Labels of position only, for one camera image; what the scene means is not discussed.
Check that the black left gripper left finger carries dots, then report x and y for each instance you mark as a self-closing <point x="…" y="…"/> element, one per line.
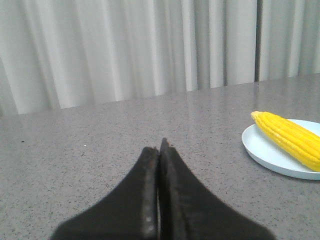
<point x="128" y="212"/>

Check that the yellow plastic corn cob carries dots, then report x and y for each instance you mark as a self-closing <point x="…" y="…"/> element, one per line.
<point x="297" y="141"/>

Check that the white pleated curtain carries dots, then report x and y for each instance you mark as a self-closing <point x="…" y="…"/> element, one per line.
<point x="57" y="54"/>

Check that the light blue round plate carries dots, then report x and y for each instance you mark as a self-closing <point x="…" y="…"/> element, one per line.
<point x="266" y="153"/>

